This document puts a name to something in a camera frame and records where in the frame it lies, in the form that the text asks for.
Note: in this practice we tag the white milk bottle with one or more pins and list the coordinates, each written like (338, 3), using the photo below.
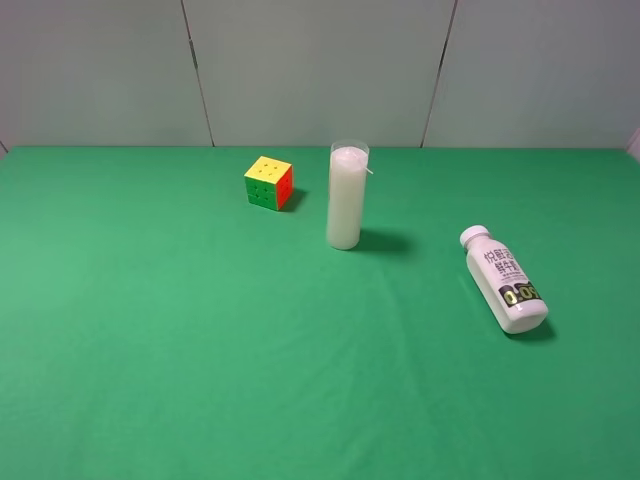
(508, 291)

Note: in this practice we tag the colourful puzzle cube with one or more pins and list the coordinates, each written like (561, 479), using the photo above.
(269, 183)

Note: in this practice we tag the tall white glass candle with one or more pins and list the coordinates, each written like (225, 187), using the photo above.
(348, 173)

